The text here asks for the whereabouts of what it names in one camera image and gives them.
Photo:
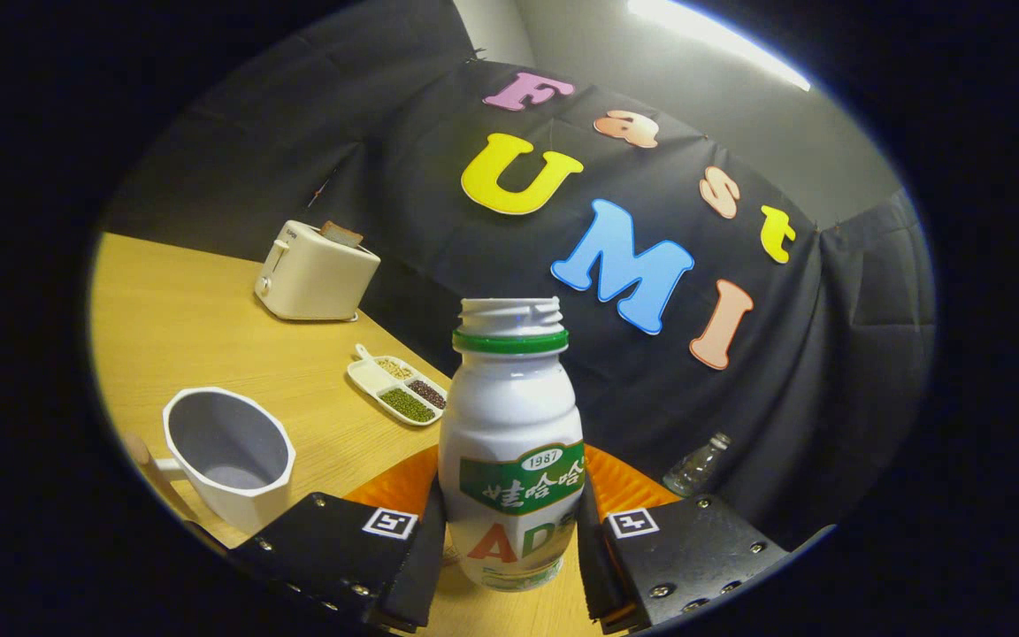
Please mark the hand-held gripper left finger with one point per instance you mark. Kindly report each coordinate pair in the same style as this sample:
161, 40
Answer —
324, 553

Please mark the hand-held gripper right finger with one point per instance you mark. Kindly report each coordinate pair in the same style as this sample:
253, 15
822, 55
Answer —
695, 557

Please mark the white juice bottle green label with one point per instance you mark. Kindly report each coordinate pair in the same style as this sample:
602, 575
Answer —
509, 407

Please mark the clear plastic water bottle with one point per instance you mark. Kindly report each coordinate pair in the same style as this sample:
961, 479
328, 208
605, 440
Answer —
691, 473

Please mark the white divided tray with beans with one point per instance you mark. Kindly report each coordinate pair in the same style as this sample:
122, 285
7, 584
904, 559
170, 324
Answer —
368, 376

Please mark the black backdrop cloth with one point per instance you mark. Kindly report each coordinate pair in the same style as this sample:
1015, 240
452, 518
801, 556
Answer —
828, 354

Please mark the wooden table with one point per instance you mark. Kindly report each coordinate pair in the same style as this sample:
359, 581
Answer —
191, 327

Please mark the cream toaster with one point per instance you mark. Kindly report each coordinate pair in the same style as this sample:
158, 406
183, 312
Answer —
315, 283

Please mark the bread slice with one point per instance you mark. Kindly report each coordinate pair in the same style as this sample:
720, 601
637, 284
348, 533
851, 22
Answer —
341, 234

